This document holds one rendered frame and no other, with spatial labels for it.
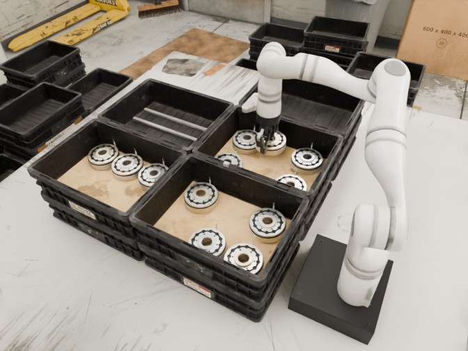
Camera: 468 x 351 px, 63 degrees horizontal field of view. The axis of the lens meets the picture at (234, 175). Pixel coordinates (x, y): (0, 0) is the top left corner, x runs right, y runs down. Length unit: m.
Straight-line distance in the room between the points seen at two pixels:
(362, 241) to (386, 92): 0.38
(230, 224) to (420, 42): 2.91
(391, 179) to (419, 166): 0.73
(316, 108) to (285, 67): 0.53
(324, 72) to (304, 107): 0.52
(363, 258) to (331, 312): 0.22
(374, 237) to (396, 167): 0.17
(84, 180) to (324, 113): 0.91
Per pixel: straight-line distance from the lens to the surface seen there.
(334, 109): 1.57
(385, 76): 1.05
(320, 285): 1.09
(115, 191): 1.27
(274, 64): 1.05
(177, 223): 1.13
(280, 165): 1.29
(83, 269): 1.28
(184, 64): 2.13
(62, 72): 2.70
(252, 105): 1.18
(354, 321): 1.06
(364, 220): 0.81
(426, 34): 3.72
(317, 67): 1.06
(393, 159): 0.90
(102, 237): 1.28
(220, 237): 1.05
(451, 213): 1.48
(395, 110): 0.99
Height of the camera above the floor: 1.71
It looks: 45 degrees down
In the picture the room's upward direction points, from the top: 2 degrees counter-clockwise
